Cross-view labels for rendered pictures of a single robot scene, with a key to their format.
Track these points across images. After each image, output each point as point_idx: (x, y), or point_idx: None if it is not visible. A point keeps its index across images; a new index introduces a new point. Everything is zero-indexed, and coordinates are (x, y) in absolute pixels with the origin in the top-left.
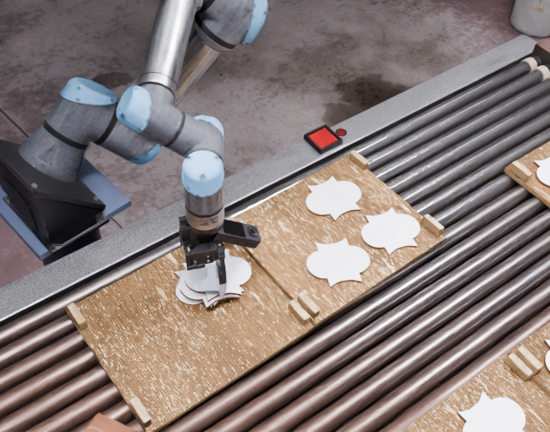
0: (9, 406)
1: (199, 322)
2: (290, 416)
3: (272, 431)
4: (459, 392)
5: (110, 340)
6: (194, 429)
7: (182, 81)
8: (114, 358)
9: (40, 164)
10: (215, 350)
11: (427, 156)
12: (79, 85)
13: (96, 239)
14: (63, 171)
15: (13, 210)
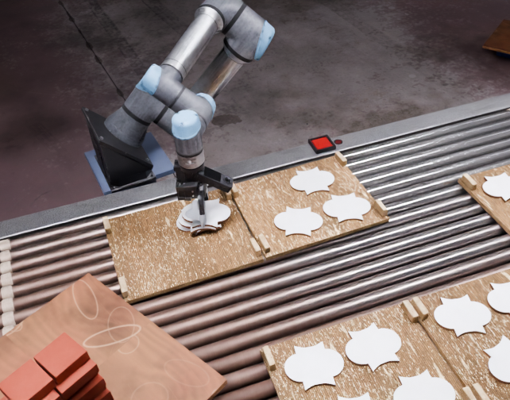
0: (48, 271)
1: (184, 243)
2: (226, 312)
3: (208, 318)
4: (356, 320)
5: (122, 243)
6: (157, 308)
7: (213, 83)
8: (121, 254)
9: (113, 129)
10: (188, 260)
11: (400, 165)
12: None
13: None
14: (129, 136)
15: (98, 163)
